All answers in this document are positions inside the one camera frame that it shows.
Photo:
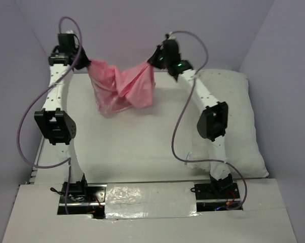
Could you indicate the pink pillowcase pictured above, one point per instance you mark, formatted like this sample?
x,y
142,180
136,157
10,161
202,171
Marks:
x,y
116,90

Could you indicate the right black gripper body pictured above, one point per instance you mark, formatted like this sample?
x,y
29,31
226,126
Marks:
x,y
167,61

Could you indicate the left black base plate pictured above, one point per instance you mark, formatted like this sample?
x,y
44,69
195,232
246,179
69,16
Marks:
x,y
91,202

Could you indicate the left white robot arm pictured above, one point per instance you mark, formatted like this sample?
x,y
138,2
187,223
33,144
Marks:
x,y
57,127

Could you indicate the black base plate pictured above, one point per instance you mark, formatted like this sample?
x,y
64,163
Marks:
x,y
91,202
207,200

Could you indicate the silver tape patch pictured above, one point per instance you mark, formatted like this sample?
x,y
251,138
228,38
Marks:
x,y
150,200

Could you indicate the white pillow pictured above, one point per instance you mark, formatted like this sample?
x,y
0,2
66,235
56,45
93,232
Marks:
x,y
240,139

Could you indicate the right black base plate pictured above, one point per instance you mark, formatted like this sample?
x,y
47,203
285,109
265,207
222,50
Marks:
x,y
207,200

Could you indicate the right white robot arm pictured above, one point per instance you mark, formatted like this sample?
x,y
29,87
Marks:
x,y
213,114

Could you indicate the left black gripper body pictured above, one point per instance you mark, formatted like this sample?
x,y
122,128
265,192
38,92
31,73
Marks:
x,y
82,61

